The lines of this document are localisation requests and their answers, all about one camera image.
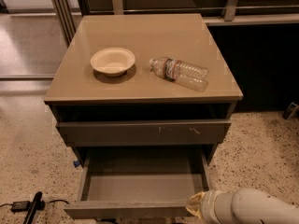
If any grey drawer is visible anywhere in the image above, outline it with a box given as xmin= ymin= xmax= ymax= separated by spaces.
xmin=57 ymin=119 xmax=231 ymax=147
xmin=65 ymin=147 xmax=210 ymax=219

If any clear plastic water bottle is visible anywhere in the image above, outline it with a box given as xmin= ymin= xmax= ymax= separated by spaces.
xmin=149 ymin=57 xmax=209 ymax=91

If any grey drawer cabinet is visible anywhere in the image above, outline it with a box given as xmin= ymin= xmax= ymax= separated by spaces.
xmin=45 ymin=14 xmax=242 ymax=160

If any white paper bowl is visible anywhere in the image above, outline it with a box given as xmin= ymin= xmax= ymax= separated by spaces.
xmin=91 ymin=48 xmax=135 ymax=77

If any blue tape piece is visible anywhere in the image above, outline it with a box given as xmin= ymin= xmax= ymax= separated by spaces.
xmin=73 ymin=161 xmax=80 ymax=168

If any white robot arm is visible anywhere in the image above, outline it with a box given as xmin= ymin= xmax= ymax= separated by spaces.
xmin=186 ymin=189 xmax=299 ymax=224

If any black power adapter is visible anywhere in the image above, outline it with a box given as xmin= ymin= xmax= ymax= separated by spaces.
xmin=11 ymin=201 xmax=30 ymax=212

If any black stick device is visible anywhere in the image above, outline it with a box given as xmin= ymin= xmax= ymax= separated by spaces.
xmin=22 ymin=191 xmax=43 ymax=224

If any black floor cable left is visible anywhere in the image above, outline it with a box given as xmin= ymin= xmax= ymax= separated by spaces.
xmin=0 ymin=198 xmax=70 ymax=209

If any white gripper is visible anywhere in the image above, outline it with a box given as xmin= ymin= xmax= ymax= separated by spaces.
xmin=186 ymin=189 xmax=223 ymax=224

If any dark object on floor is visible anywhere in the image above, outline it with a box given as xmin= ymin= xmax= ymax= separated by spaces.
xmin=282 ymin=102 xmax=298 ymax=120

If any grey top drawer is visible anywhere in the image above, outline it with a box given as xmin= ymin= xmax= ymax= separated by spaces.
xmin=57 ymin=119 xmax=231 ymax=147

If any metal railing frame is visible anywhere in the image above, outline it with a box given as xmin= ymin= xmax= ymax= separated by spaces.
xmin=52 ymin=0 xmax=299 ymax=43

